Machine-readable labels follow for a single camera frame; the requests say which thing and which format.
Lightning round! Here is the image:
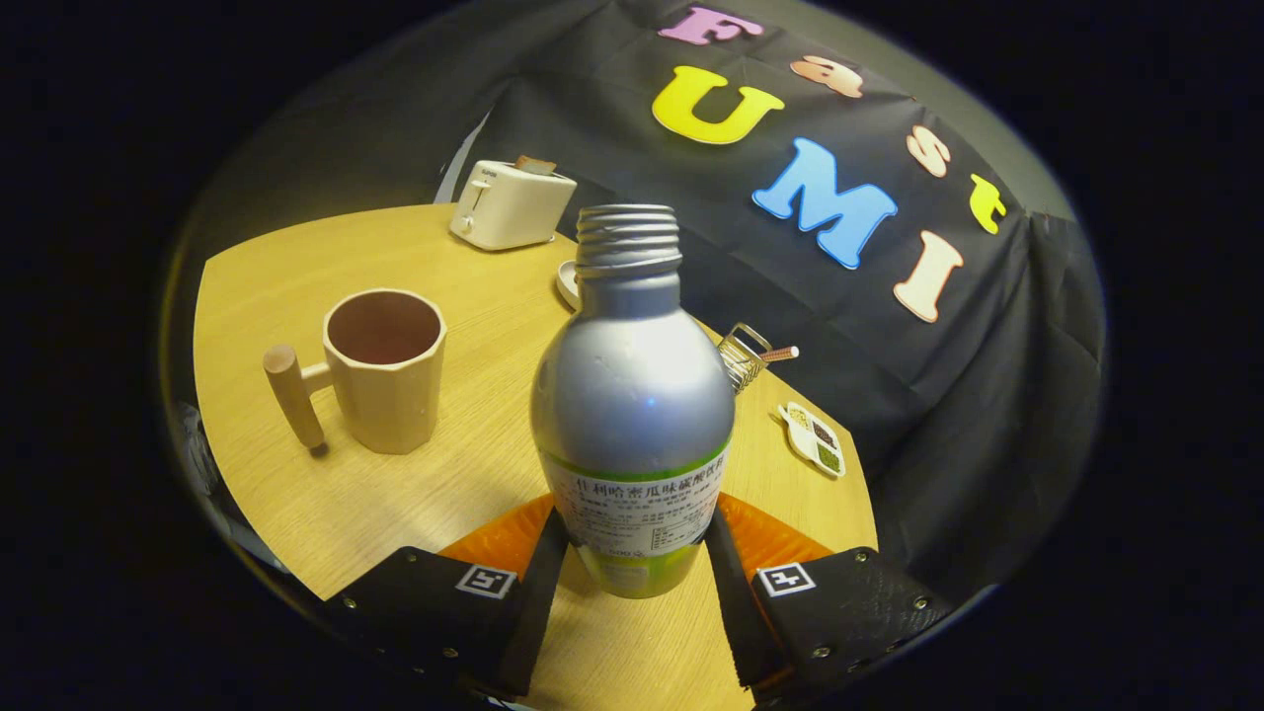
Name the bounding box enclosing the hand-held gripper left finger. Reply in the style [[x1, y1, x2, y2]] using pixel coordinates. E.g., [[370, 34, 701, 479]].
[[321, 492, 571, 698]]

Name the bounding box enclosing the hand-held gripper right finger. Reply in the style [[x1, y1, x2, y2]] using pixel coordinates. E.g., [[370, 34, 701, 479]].
[[703, 491, 954, 694]]

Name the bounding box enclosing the silver bottle with green label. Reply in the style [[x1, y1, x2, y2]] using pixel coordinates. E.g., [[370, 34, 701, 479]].
[[529, 203, 738, 600]]

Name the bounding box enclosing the beige cup with wooden handle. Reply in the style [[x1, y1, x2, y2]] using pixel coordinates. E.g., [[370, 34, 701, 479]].
[[263, 288, 448, 456]]

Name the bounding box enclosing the wooden table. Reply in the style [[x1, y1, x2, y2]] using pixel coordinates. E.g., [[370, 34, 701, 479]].
[[193, 203, 878, 711]]

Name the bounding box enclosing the white divided dish with beans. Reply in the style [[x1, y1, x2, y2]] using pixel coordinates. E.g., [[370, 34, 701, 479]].
[[777, 401, 847, 480]]

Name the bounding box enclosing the white toaster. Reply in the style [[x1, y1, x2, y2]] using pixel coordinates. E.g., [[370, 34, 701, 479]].
[[449, 159, 579, 252]]

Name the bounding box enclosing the metal wire holder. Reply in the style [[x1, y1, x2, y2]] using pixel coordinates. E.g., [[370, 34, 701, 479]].
[[717, 323, 773, 394]]

